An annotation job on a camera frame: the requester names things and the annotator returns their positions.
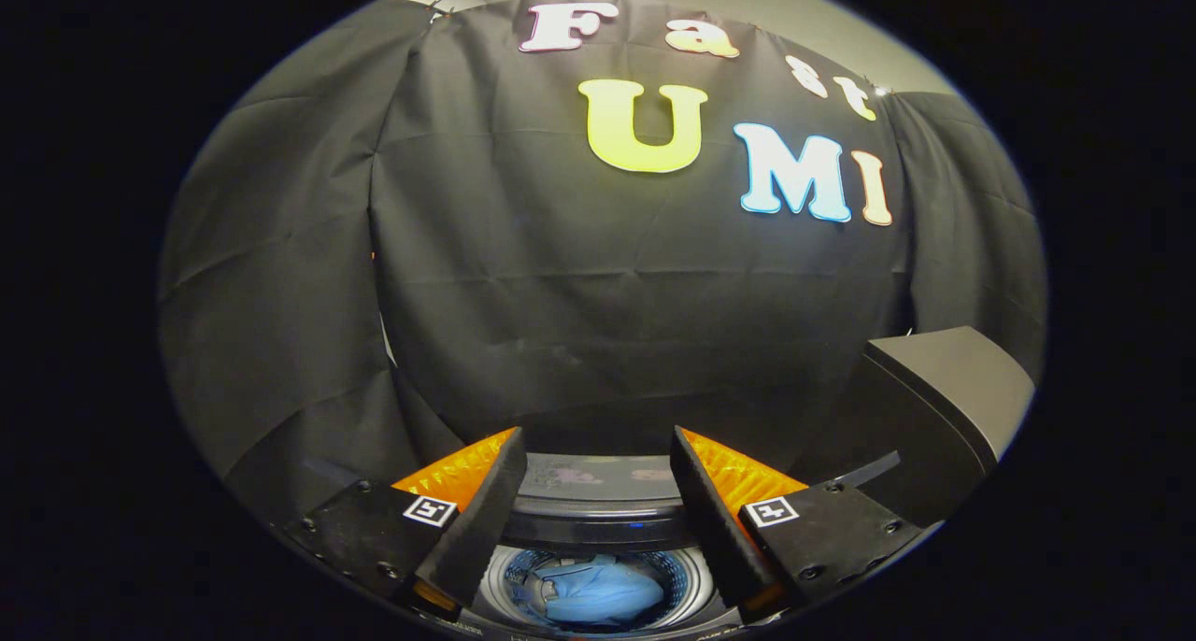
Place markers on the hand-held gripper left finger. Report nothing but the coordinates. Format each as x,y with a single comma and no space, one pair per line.
486,515

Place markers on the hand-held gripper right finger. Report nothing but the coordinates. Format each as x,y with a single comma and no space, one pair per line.
710,519

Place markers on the grey washing machine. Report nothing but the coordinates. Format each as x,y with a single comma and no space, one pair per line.
696,594

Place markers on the light blue polo shirt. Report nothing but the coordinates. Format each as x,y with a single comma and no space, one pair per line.
598,592

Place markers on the black backdrop cloth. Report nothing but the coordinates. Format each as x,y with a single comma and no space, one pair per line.
561,323

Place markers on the beige cabinet with dark frame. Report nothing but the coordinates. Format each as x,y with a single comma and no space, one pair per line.
934,398

